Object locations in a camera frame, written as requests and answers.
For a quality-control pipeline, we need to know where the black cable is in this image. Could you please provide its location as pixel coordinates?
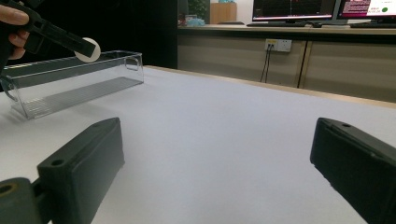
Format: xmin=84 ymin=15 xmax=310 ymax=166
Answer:
xmin=264 ymin=45 xmax=275 ymax=83
xmin=261 ymin=45 xmax=271 ymax=82

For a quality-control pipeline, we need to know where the green plant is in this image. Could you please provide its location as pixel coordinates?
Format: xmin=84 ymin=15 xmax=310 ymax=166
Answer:
xmin=187 ymin=0 xmax=210 ymax=20

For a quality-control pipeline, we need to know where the pink screen monitor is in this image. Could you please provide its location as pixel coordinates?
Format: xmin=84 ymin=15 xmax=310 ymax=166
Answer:
xmin=337 ymin=0 xmax=396 ymax=21

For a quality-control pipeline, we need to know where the white wall socket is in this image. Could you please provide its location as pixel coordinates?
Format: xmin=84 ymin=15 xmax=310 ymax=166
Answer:
xmin=264 ymin=38 xmax=293 ymax=53

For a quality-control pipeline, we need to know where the black curtain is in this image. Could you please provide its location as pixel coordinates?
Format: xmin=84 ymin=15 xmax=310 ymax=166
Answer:
xmin=0 ymin=0 xmax=179 ymax=69

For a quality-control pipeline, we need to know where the wooden cabinet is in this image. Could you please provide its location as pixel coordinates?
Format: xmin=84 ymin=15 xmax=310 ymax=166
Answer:
xmin=209 ymin=2 xmax=238 ymax=25

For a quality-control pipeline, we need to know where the light blue bag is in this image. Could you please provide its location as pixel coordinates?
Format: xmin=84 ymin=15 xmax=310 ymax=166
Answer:
xmin=185 ymin=17 xmax=205 ymax=27

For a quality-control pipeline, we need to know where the clear plastic container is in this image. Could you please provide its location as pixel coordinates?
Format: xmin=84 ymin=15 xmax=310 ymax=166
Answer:
xmin=0 ymin=49 xmax=145 ymax=120

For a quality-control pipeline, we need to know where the black keyboard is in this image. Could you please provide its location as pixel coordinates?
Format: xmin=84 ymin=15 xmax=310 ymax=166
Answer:
xmin=247 ymin=21 xmax=323 ymax=29
xmin=349 ymin=21 xmax=396 ymax=30

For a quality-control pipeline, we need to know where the white ball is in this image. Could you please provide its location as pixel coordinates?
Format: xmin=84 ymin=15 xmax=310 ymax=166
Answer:
xmin=74 ymin=36 xmax=102 ymax=63

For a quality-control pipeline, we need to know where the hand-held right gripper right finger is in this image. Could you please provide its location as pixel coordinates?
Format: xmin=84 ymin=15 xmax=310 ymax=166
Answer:
xmin=309 ymin=117 xmax=396 ymax=224

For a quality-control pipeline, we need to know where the long wooden counter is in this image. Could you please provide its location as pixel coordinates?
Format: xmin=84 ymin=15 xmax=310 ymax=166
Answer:
xmin=177 ymin=23 xmax=396 ymax=104

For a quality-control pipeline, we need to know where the dark screen monitor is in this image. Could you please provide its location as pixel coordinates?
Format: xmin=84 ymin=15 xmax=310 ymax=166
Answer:
xmin=251 ymin=0 xmax=339 ymax=22

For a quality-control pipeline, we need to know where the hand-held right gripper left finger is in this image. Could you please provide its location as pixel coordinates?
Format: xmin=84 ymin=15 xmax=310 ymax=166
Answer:
xmin=36 ymin=117 xmax=126 ymax=224

